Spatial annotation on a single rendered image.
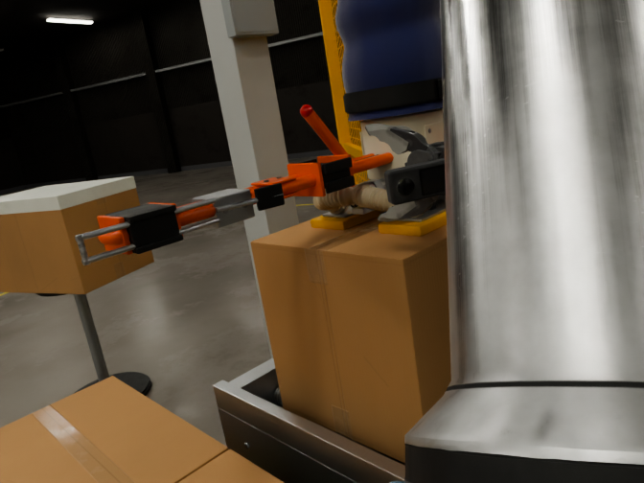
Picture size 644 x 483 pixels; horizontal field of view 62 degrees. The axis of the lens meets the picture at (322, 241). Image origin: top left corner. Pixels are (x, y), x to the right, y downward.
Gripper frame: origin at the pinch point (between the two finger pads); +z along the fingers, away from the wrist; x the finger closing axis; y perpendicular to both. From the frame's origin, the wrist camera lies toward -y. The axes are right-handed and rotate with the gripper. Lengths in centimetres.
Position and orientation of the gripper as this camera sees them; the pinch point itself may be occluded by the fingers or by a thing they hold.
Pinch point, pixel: (368, 174)
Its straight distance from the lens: 86.7
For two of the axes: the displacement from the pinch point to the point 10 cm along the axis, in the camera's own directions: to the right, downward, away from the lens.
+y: 7.1, -2.9, 6.4
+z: -6.9, -0.8, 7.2
